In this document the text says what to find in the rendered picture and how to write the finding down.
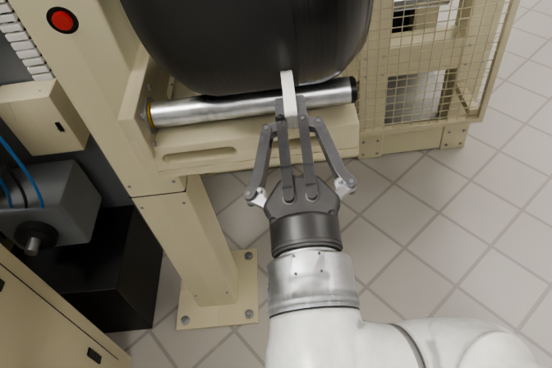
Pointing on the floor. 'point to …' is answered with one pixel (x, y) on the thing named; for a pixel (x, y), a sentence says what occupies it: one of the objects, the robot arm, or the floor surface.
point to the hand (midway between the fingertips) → (289, 98)
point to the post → (35, 21)
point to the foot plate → (246, 311)
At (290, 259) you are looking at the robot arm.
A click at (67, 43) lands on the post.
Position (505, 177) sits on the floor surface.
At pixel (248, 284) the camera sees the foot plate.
